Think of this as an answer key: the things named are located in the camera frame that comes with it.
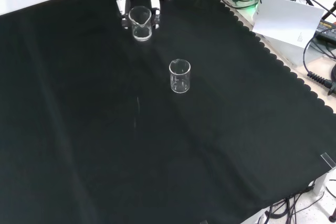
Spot clear glass beaker with spout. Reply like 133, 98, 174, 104
128, 6, 153, 42
169, 58, 192, 94

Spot black bench cloth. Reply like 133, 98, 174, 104
0, 0, 336, 224

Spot pale folded board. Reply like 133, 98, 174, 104
251, 0, 326, 69

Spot black power adapter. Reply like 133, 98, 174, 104
314, 19, 336, 40

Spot clear cloth clip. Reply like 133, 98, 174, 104
320, 152, 336, 169

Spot white table leg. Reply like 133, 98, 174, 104
312, 168, 336, 196

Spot black cable with ribbed plug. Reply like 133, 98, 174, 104
303, 35, 336, 96

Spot black floor cables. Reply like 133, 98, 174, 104
265, 179, 336, 224

